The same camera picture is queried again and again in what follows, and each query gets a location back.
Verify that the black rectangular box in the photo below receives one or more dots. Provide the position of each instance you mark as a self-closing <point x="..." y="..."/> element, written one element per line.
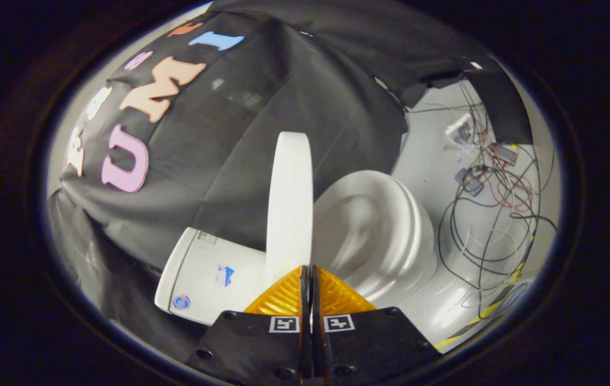
<point x="503" y="107"/>

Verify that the dark grey adapter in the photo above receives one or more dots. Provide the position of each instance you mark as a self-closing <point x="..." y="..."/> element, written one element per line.
<point x="470" y="181"/>

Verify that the black backdrop cloth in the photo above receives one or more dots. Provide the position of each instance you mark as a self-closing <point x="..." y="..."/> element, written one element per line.
<point x="262" y="107"/>

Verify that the clear plastic bag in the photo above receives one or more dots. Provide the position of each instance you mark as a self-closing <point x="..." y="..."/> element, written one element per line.
<point x="459" y="131"/>

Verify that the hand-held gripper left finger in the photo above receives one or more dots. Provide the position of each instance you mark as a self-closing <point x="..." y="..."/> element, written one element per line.
<point x="305" y="343"/>

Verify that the small electronic board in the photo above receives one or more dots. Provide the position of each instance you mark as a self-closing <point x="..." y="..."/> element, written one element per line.
<point x="505" y="154"/>

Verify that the yellow black floor tape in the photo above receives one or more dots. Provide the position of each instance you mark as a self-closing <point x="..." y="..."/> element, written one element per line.
<point x="490" y="310"/>

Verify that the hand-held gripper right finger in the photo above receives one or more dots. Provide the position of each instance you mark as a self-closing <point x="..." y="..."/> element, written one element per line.
<point x="320" y="348"/>

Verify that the white toilet lid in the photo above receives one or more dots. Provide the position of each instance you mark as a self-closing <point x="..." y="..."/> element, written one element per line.
<point x="289" y="203"/>

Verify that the white toilet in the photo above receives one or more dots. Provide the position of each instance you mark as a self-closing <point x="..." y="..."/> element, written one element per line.
<point x="203" y="279"/>

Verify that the white toilet seat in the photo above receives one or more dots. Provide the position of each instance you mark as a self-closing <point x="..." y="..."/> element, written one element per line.
<point x="372" y="179"/>

